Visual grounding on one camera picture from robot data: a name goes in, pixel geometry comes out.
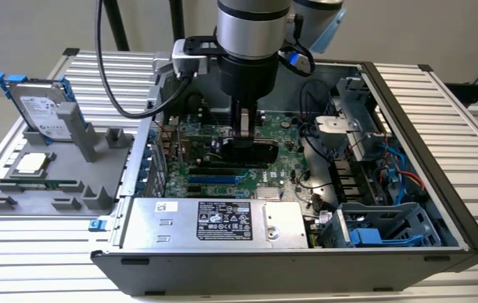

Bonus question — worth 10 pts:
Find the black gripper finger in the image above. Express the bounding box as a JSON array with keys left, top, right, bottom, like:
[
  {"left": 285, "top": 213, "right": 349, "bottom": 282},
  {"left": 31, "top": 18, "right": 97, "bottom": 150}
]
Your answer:
[{"left": 229, "top": 94, "right": 262, "bottom": 140}]

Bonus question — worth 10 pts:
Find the green graphics card black shroud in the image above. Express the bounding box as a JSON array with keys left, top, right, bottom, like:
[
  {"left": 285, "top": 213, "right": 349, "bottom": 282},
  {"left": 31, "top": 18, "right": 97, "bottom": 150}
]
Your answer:
[{"left": 166, "top": 116, "right": 281, "bottom": 170}]

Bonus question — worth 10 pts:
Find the green motherboard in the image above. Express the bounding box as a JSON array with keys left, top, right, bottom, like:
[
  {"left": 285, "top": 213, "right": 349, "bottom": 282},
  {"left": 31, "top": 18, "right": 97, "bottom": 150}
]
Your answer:
[{"left": 154, "top": 112, "right": 322, "bottom": 222}]

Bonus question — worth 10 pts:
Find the blue expansion slot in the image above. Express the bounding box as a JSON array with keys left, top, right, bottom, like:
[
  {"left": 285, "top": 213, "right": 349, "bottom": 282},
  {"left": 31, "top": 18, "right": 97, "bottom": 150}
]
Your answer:
[{"left": 186, "top": 175, "right": 240, "bottom": 186}]

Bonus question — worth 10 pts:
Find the black vertical pole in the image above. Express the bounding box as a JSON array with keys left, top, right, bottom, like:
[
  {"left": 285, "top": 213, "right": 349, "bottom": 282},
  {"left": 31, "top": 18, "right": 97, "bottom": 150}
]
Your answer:
[
  {"left": 103, "top": 0, "right": 131, "bottom": 51},
  {"left": 169, "top": 0, "right": 186, "bottom": 39}
]

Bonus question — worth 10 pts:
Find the small silver heatsink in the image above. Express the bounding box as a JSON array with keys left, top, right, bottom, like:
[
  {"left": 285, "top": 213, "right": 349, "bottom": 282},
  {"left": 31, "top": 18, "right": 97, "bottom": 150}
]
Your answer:
[{"left": 256, "top": 186, "right": 285, "bottom": 200}]

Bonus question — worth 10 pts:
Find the grey metal drive bay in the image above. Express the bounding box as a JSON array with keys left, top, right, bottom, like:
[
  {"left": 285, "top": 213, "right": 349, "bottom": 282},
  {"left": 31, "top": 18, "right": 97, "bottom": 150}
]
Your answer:
[{"left": 314, "top": 77, "right": 391, "bottom": 162}]

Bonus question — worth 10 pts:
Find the silver power supply unit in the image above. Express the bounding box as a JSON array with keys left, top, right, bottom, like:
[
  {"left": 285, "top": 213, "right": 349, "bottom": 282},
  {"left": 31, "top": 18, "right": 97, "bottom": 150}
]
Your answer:
[{"left": 119, "top": 197, "right": 310, "bottom": 250}]

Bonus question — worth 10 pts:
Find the grey metal disk cage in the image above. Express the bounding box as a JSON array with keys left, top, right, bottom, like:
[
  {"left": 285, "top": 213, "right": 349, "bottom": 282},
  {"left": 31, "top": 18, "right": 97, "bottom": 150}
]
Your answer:
[{"left": 321, "top": 201, "right": 445, "bottom": 249}]

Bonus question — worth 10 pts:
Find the grey plastic parts rack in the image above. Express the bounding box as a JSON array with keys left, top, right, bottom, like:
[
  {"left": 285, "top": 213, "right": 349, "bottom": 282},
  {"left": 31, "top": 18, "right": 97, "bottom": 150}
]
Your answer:
[{"left": 0, "top": 101, "right": 135, "bottom": 217}]

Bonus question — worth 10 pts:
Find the blue plastic case latch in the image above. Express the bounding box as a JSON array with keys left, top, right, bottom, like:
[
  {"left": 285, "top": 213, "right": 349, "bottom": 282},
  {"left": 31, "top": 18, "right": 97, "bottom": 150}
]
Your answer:
[{"left": 88, "top": 217, "right": 108, "bottom": 232}]

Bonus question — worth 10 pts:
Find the hard disk in blue carrier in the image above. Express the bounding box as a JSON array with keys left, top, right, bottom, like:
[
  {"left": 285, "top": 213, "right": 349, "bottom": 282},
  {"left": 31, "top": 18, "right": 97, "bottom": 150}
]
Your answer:
[{"left": 0, "top": 73, "right": 79, "bottom": 146}]

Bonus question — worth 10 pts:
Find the blue disk carrier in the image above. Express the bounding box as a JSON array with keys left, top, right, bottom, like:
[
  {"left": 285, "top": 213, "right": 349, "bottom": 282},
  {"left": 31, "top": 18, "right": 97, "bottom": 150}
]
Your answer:
[{"left": 348, "top": 227, "right": 431, "bottom": 249}]

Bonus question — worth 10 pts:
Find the black grey PC case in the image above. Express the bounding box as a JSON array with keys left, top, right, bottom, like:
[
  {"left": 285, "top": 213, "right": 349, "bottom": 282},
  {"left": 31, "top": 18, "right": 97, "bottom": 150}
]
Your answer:
[{"left": 91, "top": 52, "right": 478, "bottom": 297}]

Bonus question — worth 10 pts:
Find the silver CPU chip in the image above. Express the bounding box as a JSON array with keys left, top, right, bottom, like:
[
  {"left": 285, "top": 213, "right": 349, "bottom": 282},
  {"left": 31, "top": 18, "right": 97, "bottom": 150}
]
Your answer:
[{"left": 15, "top": 153, "right": 51, "bottom": 174}]

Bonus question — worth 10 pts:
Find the green RAM stick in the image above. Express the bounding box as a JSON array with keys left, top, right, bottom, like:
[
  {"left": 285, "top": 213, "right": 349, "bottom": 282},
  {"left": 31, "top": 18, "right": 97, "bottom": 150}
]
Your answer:
[{"left": 0, "top": 179, "right": 79, "bottom": 187}]

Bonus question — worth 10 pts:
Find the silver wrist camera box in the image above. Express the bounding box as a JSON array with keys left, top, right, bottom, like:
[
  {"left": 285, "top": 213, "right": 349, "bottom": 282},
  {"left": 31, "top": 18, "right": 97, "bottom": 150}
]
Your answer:
[
  {"left": 278, "top": 47, "right": 317, "bottom": 78},
  {"left": 170, "top": 37, "right": 212, "bottom": 80}
]

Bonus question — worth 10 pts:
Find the thick black camera cable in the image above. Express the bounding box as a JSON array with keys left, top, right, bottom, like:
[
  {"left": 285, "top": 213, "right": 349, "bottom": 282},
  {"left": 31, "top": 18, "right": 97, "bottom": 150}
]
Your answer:
[{"left": 95, "top": 0, "right": 194, "bottom": 120}]

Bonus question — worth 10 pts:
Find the blue wire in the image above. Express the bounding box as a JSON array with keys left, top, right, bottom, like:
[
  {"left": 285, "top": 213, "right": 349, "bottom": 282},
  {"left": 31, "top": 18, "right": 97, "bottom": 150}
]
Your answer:
[{"left": 379, "top": 141, "right": 410, "bottom": 203}]

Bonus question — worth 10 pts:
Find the red wire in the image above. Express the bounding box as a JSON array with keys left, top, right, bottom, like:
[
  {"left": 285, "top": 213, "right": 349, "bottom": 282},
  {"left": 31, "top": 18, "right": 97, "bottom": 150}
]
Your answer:
[{"left": 398, "top": 170, "right": 427, "bottom": 192}]

